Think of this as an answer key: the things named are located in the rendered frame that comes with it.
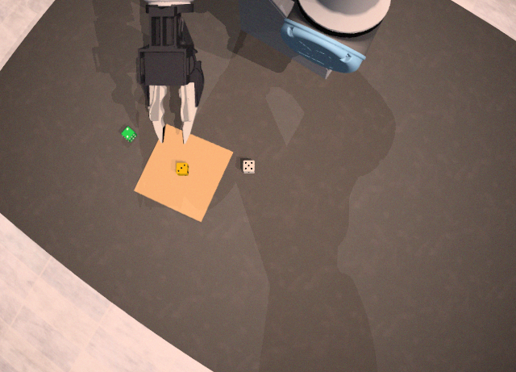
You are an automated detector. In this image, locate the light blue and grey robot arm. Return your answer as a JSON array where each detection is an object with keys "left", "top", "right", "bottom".
[{"left": 281, "top": 0, "right": 392, "bottom": 73}]

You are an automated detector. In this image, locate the white die with black pips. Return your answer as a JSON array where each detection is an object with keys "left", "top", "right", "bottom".
[{"left": 243, "top": 161, "right": 255, "bottom": 173}]

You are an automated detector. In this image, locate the orange flat mat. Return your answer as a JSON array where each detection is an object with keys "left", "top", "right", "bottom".
[{"left": 135, "top": 124, "right": 233, "bottom": 222}]

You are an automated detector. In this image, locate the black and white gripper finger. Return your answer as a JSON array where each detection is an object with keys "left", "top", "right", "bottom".
[
  {"left": 179, "top": 61, "right": 204, "bottom": 144},
  {"left": 142, "top": 82, "right": 167, "bottom": 143}
]

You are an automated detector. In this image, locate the green die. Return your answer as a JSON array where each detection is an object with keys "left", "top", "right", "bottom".
[{"left": 121, "top": 127, "right": 137, "bottom": 142}]

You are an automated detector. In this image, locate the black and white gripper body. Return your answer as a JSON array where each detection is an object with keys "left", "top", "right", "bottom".
[{"left": 138, "top": 4, "right": 198, "bottom": 86}]

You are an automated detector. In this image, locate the yellow die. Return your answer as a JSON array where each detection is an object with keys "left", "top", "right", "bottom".
[{"left": 176, "top": 163, "right": 189, "bottom": 176}]

